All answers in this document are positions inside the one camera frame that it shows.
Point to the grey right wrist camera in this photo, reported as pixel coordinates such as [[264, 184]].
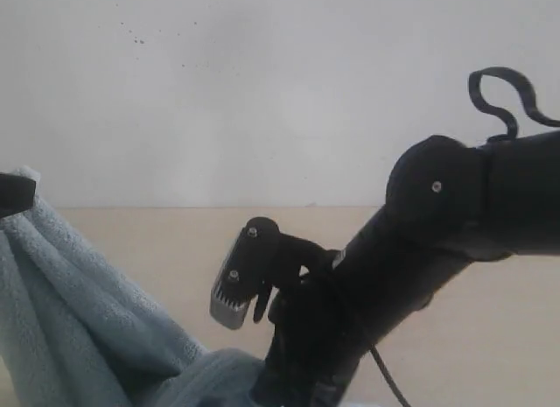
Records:
[[262, 258]]

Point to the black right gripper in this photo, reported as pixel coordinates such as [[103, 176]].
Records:
[[320, 337]]

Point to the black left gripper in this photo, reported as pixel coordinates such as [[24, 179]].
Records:
[[16, 194]]

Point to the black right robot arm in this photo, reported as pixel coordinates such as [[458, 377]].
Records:
[[447, 206]]

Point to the light blue terry towel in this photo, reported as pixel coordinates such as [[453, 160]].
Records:
[[75, 331]]

